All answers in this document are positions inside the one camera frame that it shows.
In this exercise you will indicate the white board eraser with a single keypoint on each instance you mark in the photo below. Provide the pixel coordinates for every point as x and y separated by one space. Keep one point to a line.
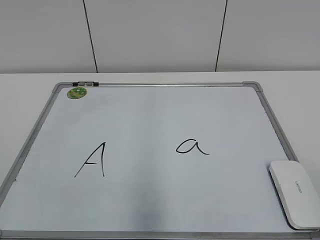
299 199

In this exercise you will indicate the white board with aluminium frame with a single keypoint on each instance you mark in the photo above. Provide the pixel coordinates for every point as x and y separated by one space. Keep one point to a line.
150 162

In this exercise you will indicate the black and silver frame clip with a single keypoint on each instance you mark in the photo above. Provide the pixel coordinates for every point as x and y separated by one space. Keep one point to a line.
85 84

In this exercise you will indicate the round green magnet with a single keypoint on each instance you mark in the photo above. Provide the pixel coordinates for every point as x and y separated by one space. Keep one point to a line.
77 93

